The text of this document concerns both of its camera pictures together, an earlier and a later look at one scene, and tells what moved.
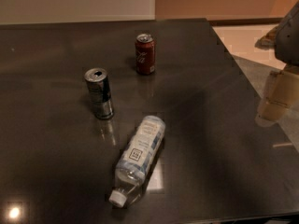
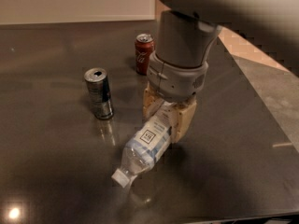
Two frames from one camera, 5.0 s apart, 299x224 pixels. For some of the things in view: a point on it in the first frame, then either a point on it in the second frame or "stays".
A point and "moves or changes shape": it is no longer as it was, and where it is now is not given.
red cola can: x=145 y=49 stays
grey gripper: x=289 y=42 -> x=176 y=79
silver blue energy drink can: x=98 y=81 stays
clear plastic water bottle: x=131 y=170 moves or changes shape
